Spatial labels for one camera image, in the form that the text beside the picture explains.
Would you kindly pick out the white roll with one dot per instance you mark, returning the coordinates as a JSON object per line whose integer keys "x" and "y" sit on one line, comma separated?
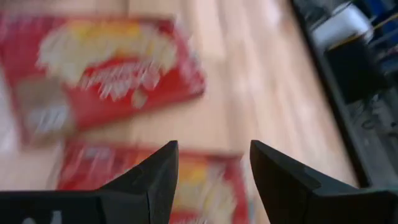
{"x": 339, "y": 28}

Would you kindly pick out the black aluminium table frame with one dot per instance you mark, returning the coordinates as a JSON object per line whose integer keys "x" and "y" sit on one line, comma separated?
{"x": 343, "y": 124}

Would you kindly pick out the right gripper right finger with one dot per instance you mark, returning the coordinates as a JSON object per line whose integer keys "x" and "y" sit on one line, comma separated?
{"x": 289, "y": 202}

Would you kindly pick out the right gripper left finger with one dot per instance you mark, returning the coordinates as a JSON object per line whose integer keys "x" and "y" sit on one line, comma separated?
{"x": 140, "y": 202}

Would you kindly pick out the red popcorn bag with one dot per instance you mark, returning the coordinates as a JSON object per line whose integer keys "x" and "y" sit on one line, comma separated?
{"x": 109, "y": 62}
{"x": 205, "y": 193}

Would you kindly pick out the blue storage boxes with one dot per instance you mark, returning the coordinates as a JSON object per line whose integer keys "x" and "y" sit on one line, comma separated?
{"x": 388, "y": 18}

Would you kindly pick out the black monitor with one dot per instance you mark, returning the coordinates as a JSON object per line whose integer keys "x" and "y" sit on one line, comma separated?
{"x": 354, "y": 71}

